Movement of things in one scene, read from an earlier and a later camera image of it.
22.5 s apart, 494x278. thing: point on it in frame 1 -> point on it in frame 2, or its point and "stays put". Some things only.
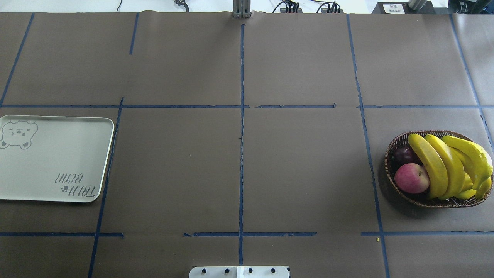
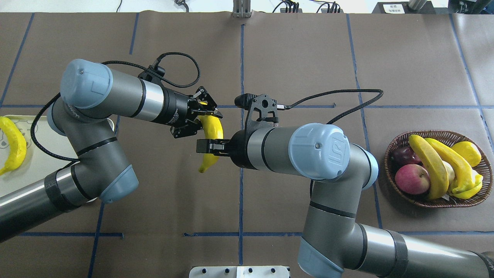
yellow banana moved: [482, 191] -> [212, 126]
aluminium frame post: [241, 9] stays put
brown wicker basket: [423, 198] stays put
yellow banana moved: [479, 156] -> [18, 144]
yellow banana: [455, 172] -> [468, 184]
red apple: [411, 178] stays put
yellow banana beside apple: [438, 187] stays put
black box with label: [402, 7] stays put
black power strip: [283, 10] stays put
